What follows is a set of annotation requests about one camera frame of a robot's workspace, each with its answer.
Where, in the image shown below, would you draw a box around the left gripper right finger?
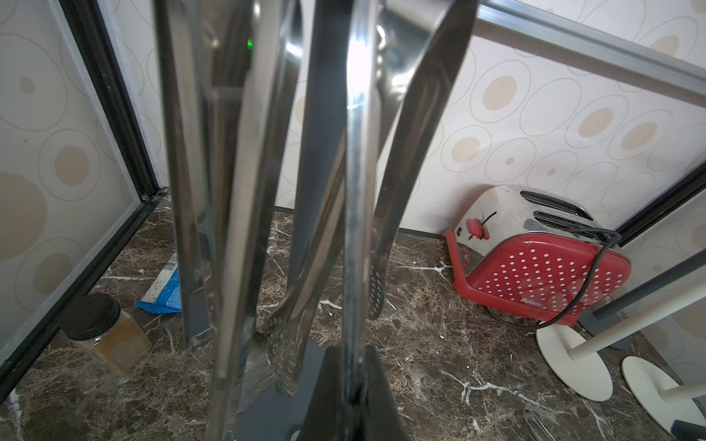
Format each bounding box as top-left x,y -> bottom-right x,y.
359,345 -> 410,441

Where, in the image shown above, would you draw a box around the toaster black cord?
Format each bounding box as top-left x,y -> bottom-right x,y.
487,227 -> 623,331

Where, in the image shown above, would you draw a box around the red white toaster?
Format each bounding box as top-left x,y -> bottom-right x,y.
445,185 -> 632,326

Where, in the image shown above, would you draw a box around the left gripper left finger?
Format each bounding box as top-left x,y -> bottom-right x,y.
299,345 -> 341,441

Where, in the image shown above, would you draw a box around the horizontal aluminium bar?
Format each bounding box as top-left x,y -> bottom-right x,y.
477,1 -> 705,108

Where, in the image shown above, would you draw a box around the thin steel tongs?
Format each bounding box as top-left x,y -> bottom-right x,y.
205,1 -> 378,440

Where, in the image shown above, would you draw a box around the small steel tongs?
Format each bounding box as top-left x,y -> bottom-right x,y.
523,409 -> 556,441

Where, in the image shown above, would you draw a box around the dark grey utensil rack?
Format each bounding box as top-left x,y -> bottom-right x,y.
231,1 -> 353,440

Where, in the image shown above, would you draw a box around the brown spice jar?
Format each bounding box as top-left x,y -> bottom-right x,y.
58,293 -> 152,375

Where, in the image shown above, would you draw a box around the blue small package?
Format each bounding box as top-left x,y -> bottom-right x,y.
136,254 -> 182,314

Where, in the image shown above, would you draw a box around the white utensil rack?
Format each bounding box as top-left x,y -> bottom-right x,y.
621,356 -> 705,440
536,281 -> 705,402

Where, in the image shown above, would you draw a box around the dark grey rack back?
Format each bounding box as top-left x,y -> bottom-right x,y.
578,250 -> 705,336

